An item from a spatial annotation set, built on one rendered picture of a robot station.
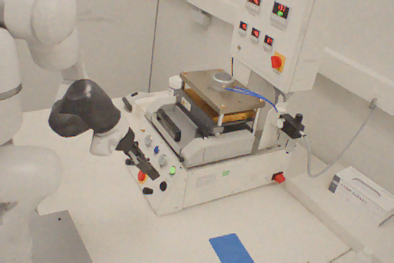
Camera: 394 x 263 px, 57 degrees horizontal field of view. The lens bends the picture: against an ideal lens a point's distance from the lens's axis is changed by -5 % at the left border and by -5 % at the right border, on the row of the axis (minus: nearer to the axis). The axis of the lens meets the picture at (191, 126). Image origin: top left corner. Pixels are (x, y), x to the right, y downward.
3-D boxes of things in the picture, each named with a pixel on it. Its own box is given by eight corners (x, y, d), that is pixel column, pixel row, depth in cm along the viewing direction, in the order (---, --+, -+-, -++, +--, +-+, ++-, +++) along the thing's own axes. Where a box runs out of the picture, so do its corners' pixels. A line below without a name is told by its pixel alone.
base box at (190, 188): (235, 135, 171) (242, 102, 162) (288, 187, 144) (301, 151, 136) (121, 158, 146) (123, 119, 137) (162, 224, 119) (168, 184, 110)
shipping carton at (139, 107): (166, 110, 182) (168, 93, 178) (179, 123, 173) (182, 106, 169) (130, 116, 173) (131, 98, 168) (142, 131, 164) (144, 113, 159)
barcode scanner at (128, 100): (157, 99, 190) (158, 84, 186) (164, 107, 184) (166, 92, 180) (119, 105, 180) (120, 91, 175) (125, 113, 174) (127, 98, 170)
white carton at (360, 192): (345, 179, 146) (351, 164, 142) (394, 215, 131) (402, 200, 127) (327, 189, 139) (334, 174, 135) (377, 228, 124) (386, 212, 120)
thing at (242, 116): (221, 94, 144) (225, 71, 139) (255, 123, 128) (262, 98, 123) (181, 98, 136) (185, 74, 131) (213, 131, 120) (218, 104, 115)
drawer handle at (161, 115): (161, 118, 132) (161, 108, 130) (180, 141, 122) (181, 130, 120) (155, 118, 131) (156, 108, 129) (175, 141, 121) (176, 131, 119)
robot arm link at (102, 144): (116, 101, 102) (126, 114, 105) (78, 127, 101) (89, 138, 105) (128, 129, 93) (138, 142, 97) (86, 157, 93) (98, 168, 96)
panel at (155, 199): (123, 159, 144) (145, 118, 139) (155, 212, 123) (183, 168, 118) (118, 158, 143) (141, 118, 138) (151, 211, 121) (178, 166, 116)
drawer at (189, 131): (219, 111, 150) (222, 94, 146) (252, 142, 134) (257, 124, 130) (151, 122, 136) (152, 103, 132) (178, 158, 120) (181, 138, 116)
